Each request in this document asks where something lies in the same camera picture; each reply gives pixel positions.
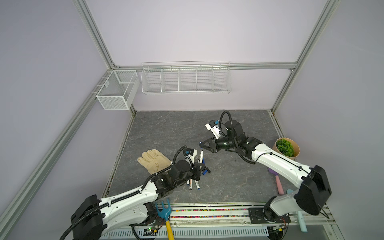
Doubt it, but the white wire wall shelf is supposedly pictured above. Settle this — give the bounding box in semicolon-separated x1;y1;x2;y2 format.
141;61;232;94

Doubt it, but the potted green plant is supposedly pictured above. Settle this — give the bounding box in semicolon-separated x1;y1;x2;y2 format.
273;138;301;159

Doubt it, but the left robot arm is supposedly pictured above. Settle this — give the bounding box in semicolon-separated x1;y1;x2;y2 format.
60;160;206;240

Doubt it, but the white mesh cube basket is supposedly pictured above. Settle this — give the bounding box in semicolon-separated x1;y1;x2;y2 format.
96;70;140;111

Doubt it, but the light blue garden trowel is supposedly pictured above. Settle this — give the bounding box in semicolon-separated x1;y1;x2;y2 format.
286;188;309;234

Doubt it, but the beige cloth glove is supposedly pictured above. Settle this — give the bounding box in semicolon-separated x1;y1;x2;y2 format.
137;149;172;174

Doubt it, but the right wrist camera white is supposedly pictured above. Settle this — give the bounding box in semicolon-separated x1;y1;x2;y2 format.
205;120;221;140

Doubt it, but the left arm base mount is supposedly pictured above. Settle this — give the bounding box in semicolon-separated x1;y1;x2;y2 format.
133;205;164;227

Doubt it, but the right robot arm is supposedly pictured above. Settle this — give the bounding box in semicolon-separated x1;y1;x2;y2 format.
200;111;332;223

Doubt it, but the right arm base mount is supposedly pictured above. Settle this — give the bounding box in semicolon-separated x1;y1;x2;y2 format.
248;207;291;224

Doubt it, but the purple trowel pink handle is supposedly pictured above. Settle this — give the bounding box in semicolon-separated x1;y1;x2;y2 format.
268;168;285;195

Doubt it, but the blue garden rake yellow handle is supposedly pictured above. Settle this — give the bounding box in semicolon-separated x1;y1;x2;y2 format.
155;199;175;240

